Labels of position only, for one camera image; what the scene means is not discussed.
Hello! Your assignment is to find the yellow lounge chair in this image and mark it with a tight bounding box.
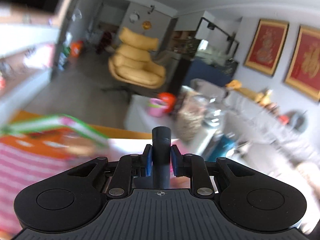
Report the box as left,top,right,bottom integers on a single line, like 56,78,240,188
108,27,166,89

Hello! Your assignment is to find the large glass nut jar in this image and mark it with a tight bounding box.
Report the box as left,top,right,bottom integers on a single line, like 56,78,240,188
174,86,221,142

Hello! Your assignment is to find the colourful play mat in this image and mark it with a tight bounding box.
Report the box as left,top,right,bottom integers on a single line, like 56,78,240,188
1,114,108,239

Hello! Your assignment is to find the orange hanging ornament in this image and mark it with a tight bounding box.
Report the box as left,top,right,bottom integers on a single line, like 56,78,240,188
142,21,152,30

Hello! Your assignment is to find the red framed picture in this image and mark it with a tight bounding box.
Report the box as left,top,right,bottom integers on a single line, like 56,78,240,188
244,18,289,76
285,25,320,102

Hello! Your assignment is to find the yellow duck plush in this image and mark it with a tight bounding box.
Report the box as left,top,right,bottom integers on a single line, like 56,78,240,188
225,80,242,90

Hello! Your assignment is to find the white SF parcel box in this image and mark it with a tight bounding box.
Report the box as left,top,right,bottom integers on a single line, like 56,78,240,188
23,44,55,69

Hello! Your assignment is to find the glass fish tank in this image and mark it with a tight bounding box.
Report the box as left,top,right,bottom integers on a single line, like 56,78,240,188
173,28,240,77

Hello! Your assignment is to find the pink cardboard box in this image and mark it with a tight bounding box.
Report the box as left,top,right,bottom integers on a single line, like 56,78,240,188
107,137,201,190

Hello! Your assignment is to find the black cylindrical handle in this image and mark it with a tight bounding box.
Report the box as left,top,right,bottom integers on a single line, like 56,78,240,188
152,126,171,189

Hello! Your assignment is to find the teal thermos bottle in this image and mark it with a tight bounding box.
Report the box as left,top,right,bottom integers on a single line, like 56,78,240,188
203,133,236,162

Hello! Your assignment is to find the panda wall clock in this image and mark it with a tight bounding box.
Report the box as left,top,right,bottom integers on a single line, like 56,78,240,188
129,12,140,23

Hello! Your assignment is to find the grey sofa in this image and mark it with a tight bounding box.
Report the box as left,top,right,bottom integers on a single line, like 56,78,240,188
190,79,319,184

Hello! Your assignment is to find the orange paper bag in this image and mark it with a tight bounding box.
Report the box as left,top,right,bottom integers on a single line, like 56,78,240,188
70,40,84,57

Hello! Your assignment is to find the pink plastic cup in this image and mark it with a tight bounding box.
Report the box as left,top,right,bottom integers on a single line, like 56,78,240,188
147,98,168,118

